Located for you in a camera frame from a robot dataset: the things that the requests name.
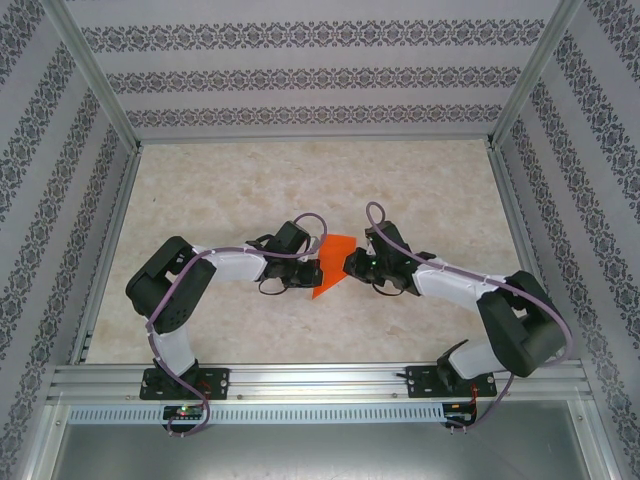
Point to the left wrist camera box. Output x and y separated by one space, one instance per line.
314 245

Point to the aluminium side rail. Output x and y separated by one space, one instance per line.
523 240
109 250

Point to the right aluminium frame post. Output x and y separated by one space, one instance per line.
531 75

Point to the aluminium rail along wall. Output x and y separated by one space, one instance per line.
315 138

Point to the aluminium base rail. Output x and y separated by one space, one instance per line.
310 380

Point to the grey metal sheet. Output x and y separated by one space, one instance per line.
310 455

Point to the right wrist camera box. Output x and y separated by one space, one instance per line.
371 245

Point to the left aluminium frame post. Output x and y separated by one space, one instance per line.
92 75

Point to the right aluminium side rail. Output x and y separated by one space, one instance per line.
523 240

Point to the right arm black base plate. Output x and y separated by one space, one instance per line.
422 382

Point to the left aluminium side rail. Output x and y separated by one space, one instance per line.
109 250

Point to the aluminium frame post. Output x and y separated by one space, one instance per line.
92 75
531 75

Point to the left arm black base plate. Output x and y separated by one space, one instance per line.
217 380

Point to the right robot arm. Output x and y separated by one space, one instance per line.
520 330

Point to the small dark circuit board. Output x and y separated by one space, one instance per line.
457 416

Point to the circuit board with green light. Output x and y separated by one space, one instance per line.
182 412

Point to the orange paper sheet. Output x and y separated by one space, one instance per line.
334 260

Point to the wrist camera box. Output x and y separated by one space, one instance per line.
371 245
314 245

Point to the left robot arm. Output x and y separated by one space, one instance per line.
150 280

